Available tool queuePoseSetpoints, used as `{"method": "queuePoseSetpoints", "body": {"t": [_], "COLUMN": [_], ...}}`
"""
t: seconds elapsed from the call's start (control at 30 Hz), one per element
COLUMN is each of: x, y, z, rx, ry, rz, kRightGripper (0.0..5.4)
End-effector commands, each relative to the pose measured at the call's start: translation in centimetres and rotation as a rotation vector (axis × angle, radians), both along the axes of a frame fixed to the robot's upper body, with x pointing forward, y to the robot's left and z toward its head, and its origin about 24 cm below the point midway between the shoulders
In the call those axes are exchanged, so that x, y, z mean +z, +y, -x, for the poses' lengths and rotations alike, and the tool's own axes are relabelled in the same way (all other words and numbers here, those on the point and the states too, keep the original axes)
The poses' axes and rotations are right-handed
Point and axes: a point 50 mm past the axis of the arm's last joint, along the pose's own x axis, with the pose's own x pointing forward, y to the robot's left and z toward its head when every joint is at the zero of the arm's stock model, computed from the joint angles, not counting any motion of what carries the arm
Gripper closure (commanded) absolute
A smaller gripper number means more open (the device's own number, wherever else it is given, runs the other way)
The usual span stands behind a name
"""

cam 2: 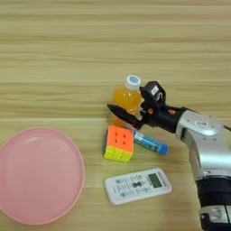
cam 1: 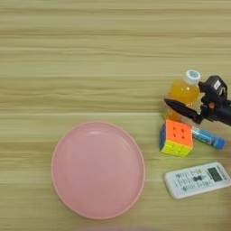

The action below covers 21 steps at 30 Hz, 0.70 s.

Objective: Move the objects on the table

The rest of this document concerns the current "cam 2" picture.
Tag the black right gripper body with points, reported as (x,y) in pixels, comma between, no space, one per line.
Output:
(164,118)

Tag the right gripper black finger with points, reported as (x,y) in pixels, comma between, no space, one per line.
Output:
(124,115)

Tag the orange juice bottle white cap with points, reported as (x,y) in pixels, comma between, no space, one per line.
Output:
(126,97)

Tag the orange yellow Rubik's cube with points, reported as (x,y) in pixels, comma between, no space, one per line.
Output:
(120,140)

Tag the blue glue stick tube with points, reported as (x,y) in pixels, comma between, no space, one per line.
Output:
(150,143)

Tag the white remote control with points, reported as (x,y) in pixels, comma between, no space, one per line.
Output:
(135,186)

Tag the pink round plastic plate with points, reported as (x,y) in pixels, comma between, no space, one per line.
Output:
(39,177)

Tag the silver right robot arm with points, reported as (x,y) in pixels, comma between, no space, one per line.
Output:
(207,150)

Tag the small black box white label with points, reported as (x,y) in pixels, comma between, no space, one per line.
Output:
(154,94)

